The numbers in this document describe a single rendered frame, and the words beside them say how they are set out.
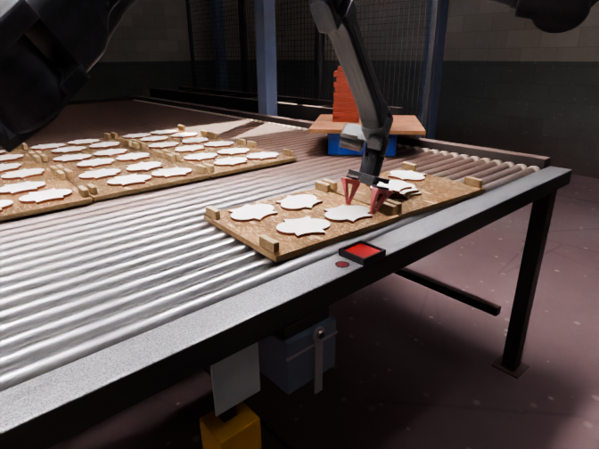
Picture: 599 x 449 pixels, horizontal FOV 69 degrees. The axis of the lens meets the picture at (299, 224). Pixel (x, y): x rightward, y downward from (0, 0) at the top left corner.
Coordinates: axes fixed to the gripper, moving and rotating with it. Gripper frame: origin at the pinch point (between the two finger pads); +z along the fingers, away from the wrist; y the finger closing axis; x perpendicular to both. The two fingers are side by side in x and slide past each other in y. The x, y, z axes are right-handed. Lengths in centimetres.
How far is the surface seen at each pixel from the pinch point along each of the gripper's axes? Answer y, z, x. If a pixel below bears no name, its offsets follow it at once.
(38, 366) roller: 15, 26, -78
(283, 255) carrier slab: 9.6, 10.9, -31.3
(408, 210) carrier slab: 8.2, -1.9, 10.7
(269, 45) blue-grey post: -184, -66, 80
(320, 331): 25.2, 21.2, -30.8
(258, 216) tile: -12.4, 8.1, -24.1
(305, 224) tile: -0.1, 6.1, -18.5
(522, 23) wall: -208, -198, 434
